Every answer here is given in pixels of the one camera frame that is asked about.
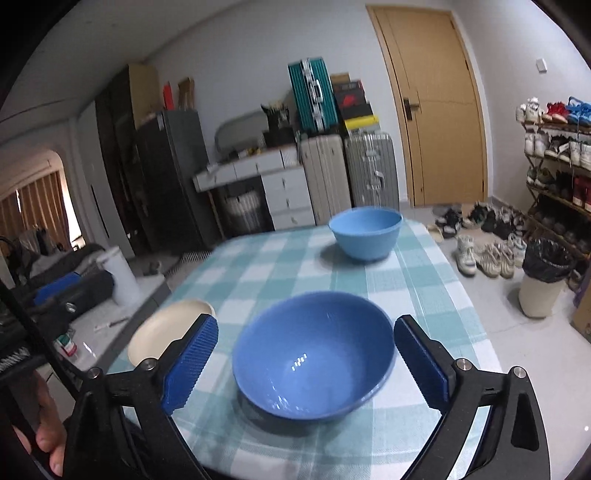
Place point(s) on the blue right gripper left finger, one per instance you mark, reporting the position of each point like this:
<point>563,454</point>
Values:
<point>183,361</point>

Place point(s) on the wooden door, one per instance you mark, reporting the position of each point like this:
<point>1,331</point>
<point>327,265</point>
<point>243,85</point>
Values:
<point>437,102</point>

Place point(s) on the beige hard suitcase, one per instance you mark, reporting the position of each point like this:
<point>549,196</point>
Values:
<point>328,184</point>

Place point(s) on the white high-top sneaker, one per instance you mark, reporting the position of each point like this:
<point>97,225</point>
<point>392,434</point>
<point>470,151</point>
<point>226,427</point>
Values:
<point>465,256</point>

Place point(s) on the white trash bin black bag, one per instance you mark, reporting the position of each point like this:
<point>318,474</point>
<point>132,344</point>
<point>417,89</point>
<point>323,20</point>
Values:
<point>546,265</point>

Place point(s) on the white drawer desk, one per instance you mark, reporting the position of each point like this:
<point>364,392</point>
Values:
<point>285,185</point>

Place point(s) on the large blue bowl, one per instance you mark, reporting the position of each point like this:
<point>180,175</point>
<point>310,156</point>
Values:
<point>316,356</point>

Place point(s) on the silver hard suitcase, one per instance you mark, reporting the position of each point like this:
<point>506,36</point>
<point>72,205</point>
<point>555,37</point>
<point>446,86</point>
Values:
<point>372,170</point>

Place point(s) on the teal checked tablecloth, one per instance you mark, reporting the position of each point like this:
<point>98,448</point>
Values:
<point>379,440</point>

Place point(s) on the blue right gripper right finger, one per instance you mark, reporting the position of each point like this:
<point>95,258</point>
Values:
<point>429,362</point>

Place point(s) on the person's hand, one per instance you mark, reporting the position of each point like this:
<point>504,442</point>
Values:
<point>41,414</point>

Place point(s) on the small plastic bottle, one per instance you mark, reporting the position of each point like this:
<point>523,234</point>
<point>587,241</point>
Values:
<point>66,346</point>

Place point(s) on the wooden shoe rack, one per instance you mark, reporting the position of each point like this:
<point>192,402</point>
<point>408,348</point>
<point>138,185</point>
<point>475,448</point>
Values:
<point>558,181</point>

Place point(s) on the stacked shoe boxes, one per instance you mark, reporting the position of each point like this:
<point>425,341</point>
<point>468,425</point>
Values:
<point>356,115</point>

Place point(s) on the woven laundry basket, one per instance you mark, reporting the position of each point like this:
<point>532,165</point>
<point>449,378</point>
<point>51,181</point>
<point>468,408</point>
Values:
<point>245,214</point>

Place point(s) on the teal hard suitcase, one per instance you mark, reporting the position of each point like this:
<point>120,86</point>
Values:
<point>313,95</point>

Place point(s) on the beige slippers pair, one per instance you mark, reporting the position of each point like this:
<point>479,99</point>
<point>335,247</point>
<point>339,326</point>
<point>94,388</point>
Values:
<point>436,232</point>

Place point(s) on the white electric kettle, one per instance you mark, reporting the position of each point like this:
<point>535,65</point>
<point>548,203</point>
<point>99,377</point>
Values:
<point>126,291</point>

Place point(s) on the cream plate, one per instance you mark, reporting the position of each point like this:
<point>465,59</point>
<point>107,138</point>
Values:
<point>166,325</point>

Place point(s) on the black refrigerator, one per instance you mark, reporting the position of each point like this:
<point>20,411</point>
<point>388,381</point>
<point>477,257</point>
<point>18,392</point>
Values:
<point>172,151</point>

